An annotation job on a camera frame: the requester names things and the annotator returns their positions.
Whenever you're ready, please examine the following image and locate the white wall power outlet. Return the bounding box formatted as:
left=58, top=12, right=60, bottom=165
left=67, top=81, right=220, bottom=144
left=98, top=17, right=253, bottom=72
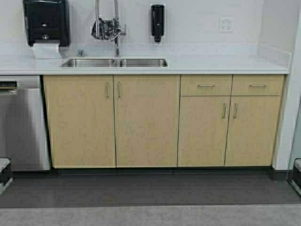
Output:
left=219, top=17, right=233, bottom=32

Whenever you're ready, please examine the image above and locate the beige drawer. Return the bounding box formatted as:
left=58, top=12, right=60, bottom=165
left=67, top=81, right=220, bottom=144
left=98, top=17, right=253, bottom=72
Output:
left=232, top=74, right=285, bottom=96
left=181, top=74, right=232, bottom=96

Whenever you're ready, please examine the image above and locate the right beige cabinet door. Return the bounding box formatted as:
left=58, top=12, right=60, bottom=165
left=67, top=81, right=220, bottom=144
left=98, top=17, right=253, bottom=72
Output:
left=224, top=96, right=281, bottom=167

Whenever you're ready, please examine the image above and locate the left beige cabinet door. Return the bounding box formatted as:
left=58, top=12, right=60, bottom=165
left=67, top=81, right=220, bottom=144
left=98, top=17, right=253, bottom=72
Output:
left=43, top=75, right=116, bottom=169

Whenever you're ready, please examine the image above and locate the small chrome sink air gap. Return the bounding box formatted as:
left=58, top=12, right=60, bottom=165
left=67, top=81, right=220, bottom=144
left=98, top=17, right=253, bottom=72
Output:
left=78, top=49, right=84, bottom=57

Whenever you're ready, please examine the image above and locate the robot base left corner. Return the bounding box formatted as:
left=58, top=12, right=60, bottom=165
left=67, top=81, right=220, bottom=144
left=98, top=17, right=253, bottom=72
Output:
left=0, top=158, right=13, bottom=194

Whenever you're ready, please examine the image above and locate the right beige drawer front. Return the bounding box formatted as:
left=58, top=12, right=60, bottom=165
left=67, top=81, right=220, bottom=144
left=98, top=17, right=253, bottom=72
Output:
left=232, top=74, right=285, bottom=96

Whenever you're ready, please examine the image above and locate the black white patterned cloth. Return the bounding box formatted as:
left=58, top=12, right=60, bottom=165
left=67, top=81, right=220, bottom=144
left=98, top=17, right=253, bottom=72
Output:
left=91, top=18, right=123, bottom=41

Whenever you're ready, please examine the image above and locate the white paper towel sheet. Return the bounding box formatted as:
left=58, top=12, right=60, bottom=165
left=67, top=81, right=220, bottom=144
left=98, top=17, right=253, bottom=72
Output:
left=33, top=42, right=62, bottom=59

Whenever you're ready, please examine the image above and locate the stainless steel dishwasher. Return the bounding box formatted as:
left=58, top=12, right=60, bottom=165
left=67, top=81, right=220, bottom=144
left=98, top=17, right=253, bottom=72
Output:
left=0, top=75, right=51, bottom=171

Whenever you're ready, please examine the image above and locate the left beige drawer front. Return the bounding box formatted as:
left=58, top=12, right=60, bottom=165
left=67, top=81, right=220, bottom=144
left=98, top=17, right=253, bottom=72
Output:
left=181, top=74, right=232, bottom=96

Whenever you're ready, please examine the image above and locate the chrome spring kitchen faucet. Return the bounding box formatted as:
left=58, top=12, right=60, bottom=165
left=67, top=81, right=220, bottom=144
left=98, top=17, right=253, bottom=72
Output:
left=95, top=0, right=127, bottom=57

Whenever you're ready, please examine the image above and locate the robot base right corner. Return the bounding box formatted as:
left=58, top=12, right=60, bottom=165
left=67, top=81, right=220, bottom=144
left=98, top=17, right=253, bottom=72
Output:
left=288, top=158, right=301, bottom=196

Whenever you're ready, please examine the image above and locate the stainless steel double sink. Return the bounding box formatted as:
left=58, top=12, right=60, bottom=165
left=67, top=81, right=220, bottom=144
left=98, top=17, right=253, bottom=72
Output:
left=61, top=58, right=168, bottom=68

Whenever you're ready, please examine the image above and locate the black paper towel dispenser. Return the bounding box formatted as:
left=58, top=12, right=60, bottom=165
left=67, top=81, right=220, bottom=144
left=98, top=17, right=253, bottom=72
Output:
left=23, top=0, right=70, bottom=47

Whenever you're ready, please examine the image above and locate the black wall soap dispenser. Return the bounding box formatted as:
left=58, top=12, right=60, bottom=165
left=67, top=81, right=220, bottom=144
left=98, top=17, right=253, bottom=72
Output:
left=151, top=4, right=165, bottom=43

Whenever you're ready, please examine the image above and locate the beige cabinet door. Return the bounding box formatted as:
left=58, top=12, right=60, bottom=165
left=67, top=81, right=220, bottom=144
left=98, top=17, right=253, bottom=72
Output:
left=43, top=75, right=116, bottom=169
left=114, top=75, right=180, bottom=168
left=224, top=96, right=281, bottom=167
left=178, top=96, right=230, bottom=167

